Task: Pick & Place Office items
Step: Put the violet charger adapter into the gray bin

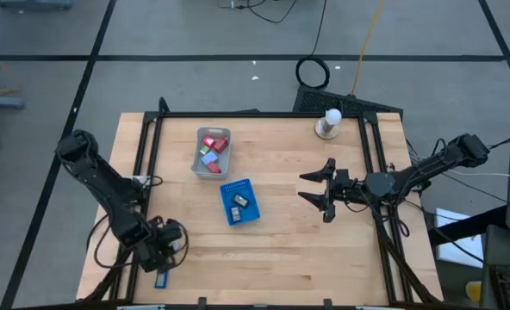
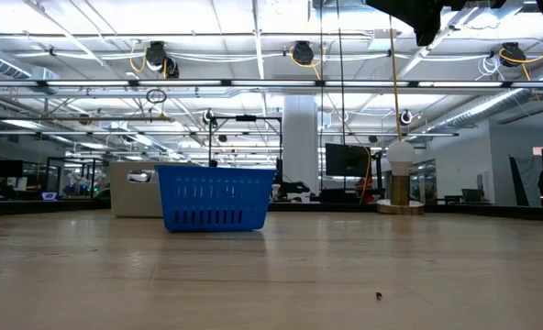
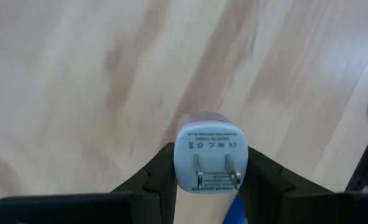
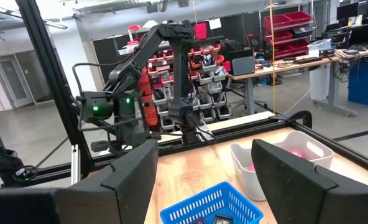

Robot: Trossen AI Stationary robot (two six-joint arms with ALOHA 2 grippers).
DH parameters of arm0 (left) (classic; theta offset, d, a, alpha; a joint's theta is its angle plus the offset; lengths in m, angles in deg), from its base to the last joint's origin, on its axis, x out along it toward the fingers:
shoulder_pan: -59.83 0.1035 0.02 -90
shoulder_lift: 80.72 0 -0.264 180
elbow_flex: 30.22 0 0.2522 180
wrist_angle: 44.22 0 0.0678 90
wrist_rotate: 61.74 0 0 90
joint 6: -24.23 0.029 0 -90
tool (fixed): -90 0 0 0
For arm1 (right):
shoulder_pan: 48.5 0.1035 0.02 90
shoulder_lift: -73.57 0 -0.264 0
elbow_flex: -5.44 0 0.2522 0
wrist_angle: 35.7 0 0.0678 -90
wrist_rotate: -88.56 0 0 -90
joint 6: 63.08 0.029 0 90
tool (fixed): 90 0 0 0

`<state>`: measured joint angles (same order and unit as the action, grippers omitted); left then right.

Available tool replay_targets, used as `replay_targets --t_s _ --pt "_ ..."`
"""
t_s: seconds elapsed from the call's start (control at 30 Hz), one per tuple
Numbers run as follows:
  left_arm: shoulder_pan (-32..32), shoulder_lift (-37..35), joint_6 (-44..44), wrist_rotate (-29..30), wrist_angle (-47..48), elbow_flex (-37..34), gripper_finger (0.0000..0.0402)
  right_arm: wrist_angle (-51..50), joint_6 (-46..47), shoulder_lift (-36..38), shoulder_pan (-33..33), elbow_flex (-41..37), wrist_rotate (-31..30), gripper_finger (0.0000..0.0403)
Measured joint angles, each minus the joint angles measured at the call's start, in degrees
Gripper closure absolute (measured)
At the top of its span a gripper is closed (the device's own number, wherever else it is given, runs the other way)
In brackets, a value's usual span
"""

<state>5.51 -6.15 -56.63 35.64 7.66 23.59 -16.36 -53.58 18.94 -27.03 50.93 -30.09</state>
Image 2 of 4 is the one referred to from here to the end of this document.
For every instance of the beige plastic bin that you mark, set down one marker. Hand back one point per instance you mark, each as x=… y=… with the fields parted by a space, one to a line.
x=134 y=197

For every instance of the low black aluminium frame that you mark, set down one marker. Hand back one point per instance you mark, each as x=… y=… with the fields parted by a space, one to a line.
x=69 y=158

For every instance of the silver ventilation duct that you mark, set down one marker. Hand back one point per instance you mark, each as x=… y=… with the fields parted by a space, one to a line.
x=1 y=64
x=482 y=107

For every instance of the white bulb lamp wooden base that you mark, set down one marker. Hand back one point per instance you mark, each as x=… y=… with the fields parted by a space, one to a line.
x=400 y=158

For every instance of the small dark distant monitor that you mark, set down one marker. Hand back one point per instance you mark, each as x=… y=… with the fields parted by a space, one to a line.
x=5 y=168

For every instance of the red orange distant object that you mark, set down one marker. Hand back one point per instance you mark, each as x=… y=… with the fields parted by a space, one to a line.
x=365 y=188

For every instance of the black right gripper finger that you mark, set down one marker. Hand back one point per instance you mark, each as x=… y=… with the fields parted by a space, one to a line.
x=418 y=14

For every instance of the dark distant chair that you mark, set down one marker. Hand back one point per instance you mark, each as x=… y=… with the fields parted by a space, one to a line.
x=472 y=196

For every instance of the black monitor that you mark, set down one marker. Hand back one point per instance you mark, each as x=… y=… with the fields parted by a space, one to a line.
x=345 y=160

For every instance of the white square pillar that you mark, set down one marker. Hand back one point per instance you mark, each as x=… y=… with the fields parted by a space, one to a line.
x=300 y=151

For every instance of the grey hanging tarp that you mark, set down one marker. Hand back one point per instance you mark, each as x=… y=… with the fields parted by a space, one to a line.
x=528 y=179

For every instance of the blue plastic basket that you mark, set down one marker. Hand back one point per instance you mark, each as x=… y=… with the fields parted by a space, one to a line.
x=214 y=197

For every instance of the black table border rail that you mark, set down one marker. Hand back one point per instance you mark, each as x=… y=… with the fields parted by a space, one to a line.
x=482 y=212

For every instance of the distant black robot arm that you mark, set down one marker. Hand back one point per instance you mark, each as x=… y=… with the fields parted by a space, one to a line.
x=294 y=188

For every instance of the long ceiling light bar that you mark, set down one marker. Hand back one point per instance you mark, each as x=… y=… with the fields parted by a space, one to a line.
x=92 y=83

